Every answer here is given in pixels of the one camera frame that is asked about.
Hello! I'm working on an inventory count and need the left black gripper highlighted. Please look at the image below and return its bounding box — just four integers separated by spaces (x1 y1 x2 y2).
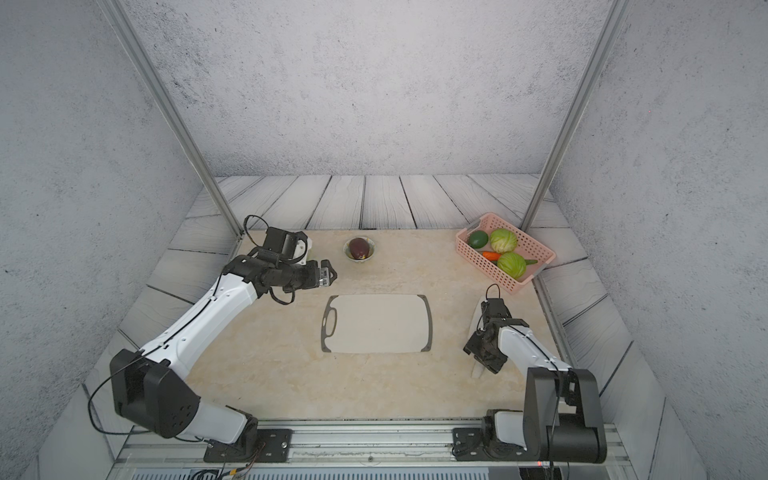
277 257 340 293

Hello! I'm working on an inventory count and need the white speckled knife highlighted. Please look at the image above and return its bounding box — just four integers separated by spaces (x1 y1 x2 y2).
466 299 488 380

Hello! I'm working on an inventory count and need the grey-rimmed white cutting board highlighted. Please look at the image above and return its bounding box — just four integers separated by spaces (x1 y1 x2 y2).
320 294 433 354

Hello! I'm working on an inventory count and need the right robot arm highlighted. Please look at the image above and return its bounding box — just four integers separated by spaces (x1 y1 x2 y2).
452 297 608 464

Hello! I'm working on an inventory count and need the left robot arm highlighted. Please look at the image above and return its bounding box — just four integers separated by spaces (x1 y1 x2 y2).
110 255 338 445

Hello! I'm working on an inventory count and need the small patterned bowl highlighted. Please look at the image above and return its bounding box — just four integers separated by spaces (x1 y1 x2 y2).
343 237 375 262

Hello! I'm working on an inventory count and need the purple eggplant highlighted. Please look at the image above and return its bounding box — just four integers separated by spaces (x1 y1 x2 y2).
348 237 371 260

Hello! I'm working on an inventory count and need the lower green cabbage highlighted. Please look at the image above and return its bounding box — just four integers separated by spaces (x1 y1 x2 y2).
496 252 538 280

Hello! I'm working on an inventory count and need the green cabbage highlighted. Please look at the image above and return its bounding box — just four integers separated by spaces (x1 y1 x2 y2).
496 252 538 280
489 228 518 254

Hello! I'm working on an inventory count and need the orange carrot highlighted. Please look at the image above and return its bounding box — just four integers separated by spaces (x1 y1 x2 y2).
481 251 501 262

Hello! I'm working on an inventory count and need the pink plastic basket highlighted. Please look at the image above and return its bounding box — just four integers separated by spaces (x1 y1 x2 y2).
455 213 556 293

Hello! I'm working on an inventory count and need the dark green avocado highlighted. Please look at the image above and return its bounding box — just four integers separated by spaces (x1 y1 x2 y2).
467 230 489 250

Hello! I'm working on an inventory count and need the upper green cabbage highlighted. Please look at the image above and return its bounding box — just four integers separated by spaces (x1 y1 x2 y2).
489 228 518 254

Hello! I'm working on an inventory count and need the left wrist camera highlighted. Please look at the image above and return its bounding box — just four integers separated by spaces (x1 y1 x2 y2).
262 227 308 262

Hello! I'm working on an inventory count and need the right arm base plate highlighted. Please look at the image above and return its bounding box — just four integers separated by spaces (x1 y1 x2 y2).
451 428 538 462

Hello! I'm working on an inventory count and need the aluminium mounting rail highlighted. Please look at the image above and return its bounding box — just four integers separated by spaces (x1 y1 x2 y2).
108 419 636 479

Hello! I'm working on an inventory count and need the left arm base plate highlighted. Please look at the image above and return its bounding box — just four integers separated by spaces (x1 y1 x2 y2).
203 428 293 463

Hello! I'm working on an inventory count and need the left aluminium frame post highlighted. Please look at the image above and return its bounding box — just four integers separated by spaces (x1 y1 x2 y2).
98 0 244 238

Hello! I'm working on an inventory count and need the aluminium frame post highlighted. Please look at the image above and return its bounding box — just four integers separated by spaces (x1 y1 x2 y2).
98 0 244 238
521 0 631 231

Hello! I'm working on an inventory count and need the right aluminium frame post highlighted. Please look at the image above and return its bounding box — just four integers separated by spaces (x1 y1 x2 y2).
521 0 631 231

